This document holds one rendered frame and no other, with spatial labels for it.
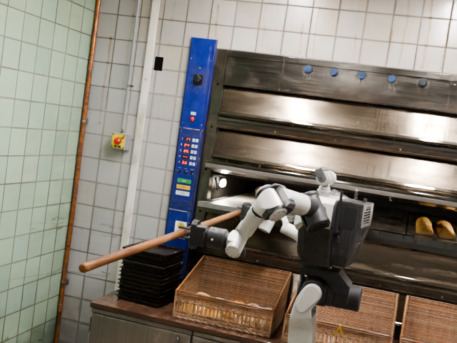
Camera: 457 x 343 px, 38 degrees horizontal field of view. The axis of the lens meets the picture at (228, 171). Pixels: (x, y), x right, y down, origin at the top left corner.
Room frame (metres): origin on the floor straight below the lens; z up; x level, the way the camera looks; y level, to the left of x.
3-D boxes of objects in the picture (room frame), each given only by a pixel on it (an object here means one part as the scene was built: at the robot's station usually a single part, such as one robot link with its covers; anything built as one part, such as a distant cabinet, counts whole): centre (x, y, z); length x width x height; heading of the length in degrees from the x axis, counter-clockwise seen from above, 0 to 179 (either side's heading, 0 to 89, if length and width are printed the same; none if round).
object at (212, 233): (2.76, 0.06, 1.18); 0.12 x 0.10 x 0.13; 74
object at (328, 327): (3.56, -0.72, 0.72); 0.56 x 0.49 x 0.28; 75
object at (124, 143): (4.18, 0.70, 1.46); 0.10 x 0.07 x 0.10; 75
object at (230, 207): (3.87, -0.17, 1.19); 0.55 x 0.36 x 0.03; 74
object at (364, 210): (2.98, -0.50, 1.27); 0.34 x 0.30 x 0.36; 156
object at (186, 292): (3.73, -0.13, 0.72); 0.56 x 0.49 x 0.28; 76
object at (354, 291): (2.97, -0.53, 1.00); 0.28 x 0.13 x 0.18; 74
